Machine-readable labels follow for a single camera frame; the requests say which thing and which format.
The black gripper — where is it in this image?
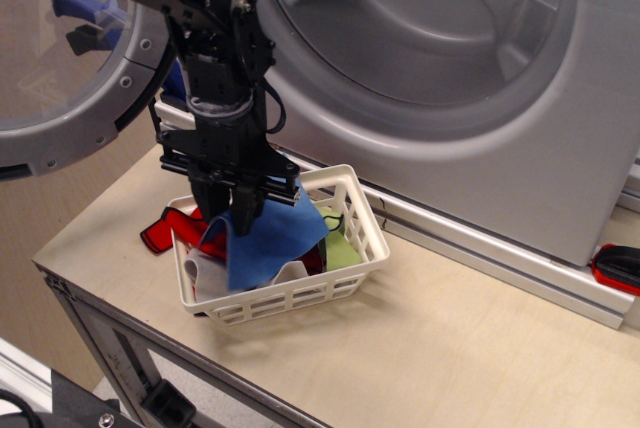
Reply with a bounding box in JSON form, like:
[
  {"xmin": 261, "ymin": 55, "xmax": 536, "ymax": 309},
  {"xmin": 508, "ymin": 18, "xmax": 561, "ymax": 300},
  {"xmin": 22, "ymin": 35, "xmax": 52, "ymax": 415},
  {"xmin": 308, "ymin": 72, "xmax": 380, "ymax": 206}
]
[{"xmin": 156, "ymin": 102, "xmax": 300, "ymax": 236}]

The blue cloth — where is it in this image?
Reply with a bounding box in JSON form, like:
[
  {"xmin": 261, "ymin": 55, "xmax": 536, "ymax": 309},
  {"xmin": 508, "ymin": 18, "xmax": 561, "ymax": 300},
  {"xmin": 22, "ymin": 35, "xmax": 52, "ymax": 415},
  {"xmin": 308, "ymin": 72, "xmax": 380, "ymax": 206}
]
[{"xmin": 198, "ymin": 181, "xmax": 329, "ymax": 291}]

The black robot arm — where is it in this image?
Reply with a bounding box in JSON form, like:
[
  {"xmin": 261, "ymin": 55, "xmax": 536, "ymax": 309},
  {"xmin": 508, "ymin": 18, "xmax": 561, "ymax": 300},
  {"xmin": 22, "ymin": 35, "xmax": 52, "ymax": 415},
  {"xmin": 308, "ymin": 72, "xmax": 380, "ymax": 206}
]
[{"xmin": 131, "ymin": 0, "xmax": 300, "ymax": 236}]

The white plastic laundry basket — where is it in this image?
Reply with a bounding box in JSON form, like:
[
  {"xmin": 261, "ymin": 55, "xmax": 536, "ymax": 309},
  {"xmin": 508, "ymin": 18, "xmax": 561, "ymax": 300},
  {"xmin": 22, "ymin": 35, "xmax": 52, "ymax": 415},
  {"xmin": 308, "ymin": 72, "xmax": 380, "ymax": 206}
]
[{"xmin": 168, "ymin": 165, "xmax": 389, "ymax": 325}]

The grey toy washing machine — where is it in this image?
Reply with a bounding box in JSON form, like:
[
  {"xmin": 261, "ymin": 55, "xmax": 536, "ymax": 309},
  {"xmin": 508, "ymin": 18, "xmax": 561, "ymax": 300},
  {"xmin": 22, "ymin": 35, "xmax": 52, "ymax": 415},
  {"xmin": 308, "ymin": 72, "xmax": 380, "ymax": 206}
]
[{"xmin": 257, "ymin": 0, "xmax": 639, "ymax": 264}]

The red cloth with black trim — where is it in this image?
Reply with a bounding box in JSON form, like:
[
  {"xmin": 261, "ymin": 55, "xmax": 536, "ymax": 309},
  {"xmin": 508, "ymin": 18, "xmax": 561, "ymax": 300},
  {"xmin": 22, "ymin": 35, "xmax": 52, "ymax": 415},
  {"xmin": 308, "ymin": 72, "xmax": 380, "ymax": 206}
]
[{"xmin": 139, "ymin": 204, "xmax": 324, "ymax": 277}]

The grey white cloth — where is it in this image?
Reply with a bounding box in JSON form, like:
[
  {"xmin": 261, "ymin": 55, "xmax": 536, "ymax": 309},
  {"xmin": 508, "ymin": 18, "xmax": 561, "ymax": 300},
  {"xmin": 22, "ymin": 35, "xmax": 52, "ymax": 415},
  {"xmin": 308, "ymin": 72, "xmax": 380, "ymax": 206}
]
[{"xmin": 183, "ymin": 249, "xmax": 309, "ymax": 302}]

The light green cloth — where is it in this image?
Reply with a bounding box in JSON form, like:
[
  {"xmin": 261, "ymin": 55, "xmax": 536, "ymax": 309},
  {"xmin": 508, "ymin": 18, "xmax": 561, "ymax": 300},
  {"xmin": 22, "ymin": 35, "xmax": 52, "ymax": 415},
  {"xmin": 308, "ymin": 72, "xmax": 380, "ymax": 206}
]
[{"xmin": 317, "ymin": 207, "xmax": 361, "ymax": 272}]

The round transparent washer door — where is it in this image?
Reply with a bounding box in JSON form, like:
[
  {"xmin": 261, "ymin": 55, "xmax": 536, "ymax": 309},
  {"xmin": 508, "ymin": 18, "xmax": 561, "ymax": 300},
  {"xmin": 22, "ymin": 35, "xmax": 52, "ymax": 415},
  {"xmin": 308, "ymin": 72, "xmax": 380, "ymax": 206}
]
[{"xmin": 1, "ymin": 0, "xmax": 177, "ymax": 181}]

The red black tool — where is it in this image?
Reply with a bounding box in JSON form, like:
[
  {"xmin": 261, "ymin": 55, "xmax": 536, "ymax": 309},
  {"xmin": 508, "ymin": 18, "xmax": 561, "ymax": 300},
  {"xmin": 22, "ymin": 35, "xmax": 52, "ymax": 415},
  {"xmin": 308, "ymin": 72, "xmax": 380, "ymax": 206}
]
[{"xmin": 591, "ymin": 244, "xmax": 639, "ymax": 296}]

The metal table frame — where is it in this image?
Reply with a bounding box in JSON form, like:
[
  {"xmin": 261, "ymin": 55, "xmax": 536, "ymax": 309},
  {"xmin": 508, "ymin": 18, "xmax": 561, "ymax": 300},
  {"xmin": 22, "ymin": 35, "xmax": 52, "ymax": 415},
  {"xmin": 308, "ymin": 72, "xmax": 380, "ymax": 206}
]
[{"xmin": 35, "ymin": 262, "xmax": 326, "ymax": 427}]

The blue grey clamp handle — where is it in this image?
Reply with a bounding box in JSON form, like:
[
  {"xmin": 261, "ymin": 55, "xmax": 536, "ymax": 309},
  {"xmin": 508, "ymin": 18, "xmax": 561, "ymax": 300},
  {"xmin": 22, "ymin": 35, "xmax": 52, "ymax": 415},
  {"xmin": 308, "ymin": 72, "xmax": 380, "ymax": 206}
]
[{"xmin": 51, "ymin": 0, "xmax": 127, "ymax": 56}]

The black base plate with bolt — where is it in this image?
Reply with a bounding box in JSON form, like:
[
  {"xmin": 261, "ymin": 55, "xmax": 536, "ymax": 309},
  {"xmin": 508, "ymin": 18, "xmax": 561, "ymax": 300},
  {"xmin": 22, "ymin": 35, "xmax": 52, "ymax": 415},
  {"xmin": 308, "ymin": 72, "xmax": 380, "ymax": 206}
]
[{"xmin": 44, "ymin": 370, "xmax": 140, "ymax": 428}]

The black cable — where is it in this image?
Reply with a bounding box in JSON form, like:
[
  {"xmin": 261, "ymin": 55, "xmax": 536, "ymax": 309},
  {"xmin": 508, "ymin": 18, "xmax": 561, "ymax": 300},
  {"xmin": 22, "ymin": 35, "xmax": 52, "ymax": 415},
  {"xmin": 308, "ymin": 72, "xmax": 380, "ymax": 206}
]
[{"xmin": 0, "ymin": 388, "xmax": 44, "ymax": 428}]

